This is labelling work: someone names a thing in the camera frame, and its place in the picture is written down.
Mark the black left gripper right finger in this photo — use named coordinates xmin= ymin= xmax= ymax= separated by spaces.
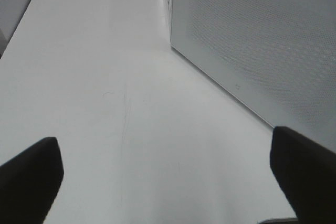
xmin=270 ymin=126 xmax=335 ymax=223

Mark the white microwave door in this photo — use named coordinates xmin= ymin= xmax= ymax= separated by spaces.
xmin=171 ymin=0 xmax=335 ymax=151

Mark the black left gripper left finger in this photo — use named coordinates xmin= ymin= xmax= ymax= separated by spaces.
xmin=1 ymin=137 xmax=64 ymax=223

